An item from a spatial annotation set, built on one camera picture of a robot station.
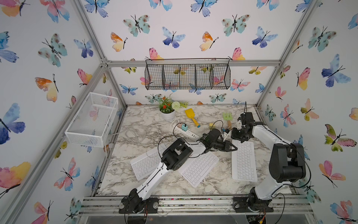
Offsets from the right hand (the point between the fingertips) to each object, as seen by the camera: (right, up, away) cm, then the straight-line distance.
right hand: (234, 135), depth 93 cm
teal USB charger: (-33, +4, +6) cm, 34 cm away
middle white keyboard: (-26, -20, -6) cm, 33 cm away
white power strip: (-31, 0, +8) cm, 32 cm away
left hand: (+1, -8, -5) cm, 9 cm away
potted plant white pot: (-45, +18, +6) cm, 49 cm away
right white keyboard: (+3, -18, -8) cm, 20 cm away
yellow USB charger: (-12, +6, +14) cm, 19 cm away
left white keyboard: (-58, -18, -6) cm, 61 cm away
